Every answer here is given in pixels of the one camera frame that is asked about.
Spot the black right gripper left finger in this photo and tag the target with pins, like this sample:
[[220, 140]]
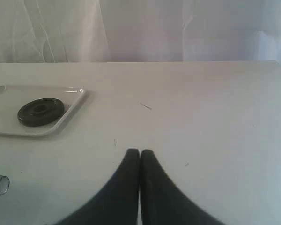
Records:
[[117, 202]]

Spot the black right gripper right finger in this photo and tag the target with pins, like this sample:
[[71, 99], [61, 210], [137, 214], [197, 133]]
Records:
[[162, 203]]

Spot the black weight plate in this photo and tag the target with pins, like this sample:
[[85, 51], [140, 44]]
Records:
[[40, 112]]

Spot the white rectangular tray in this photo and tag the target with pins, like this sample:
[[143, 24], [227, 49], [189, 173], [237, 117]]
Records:
[[13, 97]]

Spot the white backdrop curtain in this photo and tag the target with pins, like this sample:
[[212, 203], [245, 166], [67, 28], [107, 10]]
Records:
[[139, 30]]

